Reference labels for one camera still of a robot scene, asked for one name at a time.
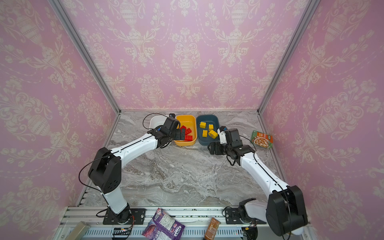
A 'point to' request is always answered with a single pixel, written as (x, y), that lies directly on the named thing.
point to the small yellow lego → (205, 133)
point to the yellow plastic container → (190, 122)
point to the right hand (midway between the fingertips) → (215, 145)
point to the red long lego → (187, 131)
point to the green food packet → (262, 139)
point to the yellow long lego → (213, 134)
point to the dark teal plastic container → (207, 127)
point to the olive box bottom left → (79, 232)
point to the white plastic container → (157, 120)
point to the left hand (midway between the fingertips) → (178, 132)
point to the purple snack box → (163, 226)
